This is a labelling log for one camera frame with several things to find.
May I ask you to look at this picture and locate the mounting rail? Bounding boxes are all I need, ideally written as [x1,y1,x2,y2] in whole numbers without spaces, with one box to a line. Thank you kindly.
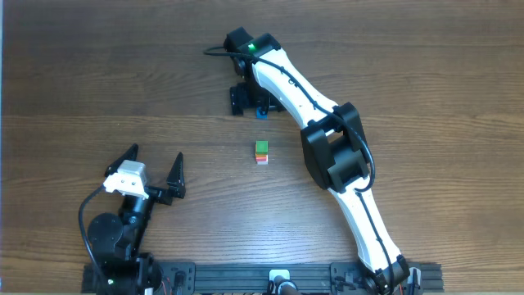
[81,261,445,294]

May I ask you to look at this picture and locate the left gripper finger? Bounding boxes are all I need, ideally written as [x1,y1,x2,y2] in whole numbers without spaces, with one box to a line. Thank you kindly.
[104,143,139,178]
[165,152,187,200]

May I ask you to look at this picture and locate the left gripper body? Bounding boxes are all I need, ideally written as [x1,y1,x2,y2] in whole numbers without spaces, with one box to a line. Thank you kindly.
[142,184,174,207]

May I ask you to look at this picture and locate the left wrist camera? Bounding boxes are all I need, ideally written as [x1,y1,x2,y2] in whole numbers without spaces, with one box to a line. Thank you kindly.
[102,159,149,201]

